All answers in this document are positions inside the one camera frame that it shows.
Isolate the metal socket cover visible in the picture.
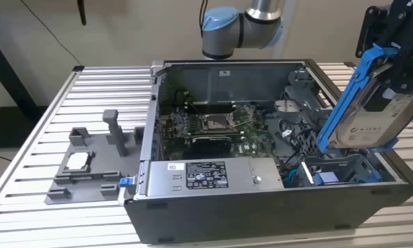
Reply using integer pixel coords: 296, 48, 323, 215
232, 107, 257, 127

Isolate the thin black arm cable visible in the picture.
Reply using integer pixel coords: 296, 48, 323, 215
200, 0, 209, 32

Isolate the grey disk bay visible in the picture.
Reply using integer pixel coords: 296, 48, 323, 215
301, 152, 401, 187

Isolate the blue data wire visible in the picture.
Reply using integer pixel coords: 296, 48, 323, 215
281, 165, 299, 188

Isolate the CPU socket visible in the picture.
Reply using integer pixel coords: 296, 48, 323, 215
197, 113, 235, 131

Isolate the black hanging strap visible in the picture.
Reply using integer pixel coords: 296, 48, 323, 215
76, 0, 88, 26

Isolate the silver CPU chip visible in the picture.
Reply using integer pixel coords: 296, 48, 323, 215
65, 152, 92, 171

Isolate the black PC case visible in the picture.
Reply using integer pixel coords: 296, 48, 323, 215
123, 58, 413, 245

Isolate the black wire white connector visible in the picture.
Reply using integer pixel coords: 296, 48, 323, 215
277, 120, 295, 145

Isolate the silver power supply box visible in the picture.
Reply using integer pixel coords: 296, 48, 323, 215
147, 157, 285, 196

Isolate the thin black wall cable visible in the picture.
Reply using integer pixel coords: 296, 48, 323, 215
20, 0, 85, 67

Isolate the green motherboard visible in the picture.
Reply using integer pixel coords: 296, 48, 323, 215
157, 103, 280, 161

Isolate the grey parts rack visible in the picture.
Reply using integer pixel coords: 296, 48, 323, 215
45, 109, 148, 206

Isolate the black desk stand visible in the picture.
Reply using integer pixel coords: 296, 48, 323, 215
0, 29, 48, 148

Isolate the hard disk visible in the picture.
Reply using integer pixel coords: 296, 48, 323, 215
313, 173, 340, 186
316, 43, 413, 157

